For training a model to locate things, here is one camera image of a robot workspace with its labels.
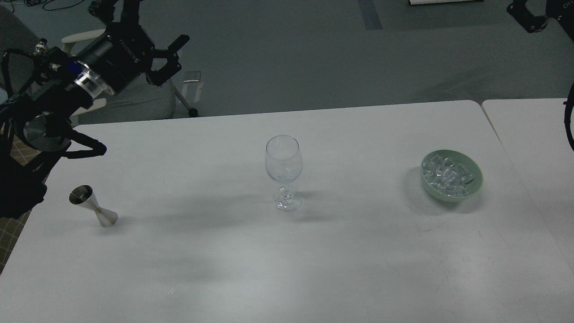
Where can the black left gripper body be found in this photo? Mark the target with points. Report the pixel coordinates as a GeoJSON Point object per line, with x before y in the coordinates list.
{"type": "Point", "coordinates": [119, 55]}

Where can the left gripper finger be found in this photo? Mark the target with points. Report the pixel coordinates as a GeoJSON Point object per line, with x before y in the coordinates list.
{"type": "Point", "coordinates": [104, 11]}
{"type": "Point", "coordinates": [172, 65]}

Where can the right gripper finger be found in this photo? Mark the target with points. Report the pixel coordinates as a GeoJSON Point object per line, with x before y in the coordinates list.
{"type": "Point", "coordinates": [523, 16]}

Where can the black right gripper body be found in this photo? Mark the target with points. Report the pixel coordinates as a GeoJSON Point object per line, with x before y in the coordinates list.
{"type": "Point", "coordinates": [560, 10]}

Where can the steel double jigger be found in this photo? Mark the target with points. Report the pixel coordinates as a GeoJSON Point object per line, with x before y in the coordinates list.
{"type": "Point", "coordinates": [84, 196]}

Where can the clear ice cubes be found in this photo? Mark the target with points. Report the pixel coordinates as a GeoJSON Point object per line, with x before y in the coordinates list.
{"type": "Point", "coordinates": [447, 176]}

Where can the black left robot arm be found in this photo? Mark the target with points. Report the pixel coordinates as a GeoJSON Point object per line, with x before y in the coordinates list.
{"type": "Point", "coordinates": [47, 86]}

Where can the clear wine glass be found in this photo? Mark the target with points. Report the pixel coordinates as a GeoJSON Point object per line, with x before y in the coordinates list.
{"type": "Point", "coordinates": [284, 164]}

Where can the grey office chair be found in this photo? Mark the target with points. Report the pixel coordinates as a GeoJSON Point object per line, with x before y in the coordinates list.
{"type": "Point", "coordinates": [138, 102]}

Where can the green bowl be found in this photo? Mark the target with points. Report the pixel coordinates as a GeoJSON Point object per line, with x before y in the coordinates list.
{"type": "Point", "coordinates": [474, 187]}

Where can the beige checkered cushion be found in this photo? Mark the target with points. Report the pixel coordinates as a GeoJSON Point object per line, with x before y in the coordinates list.
{"type": "Point", "coordinates": [11, 229]}

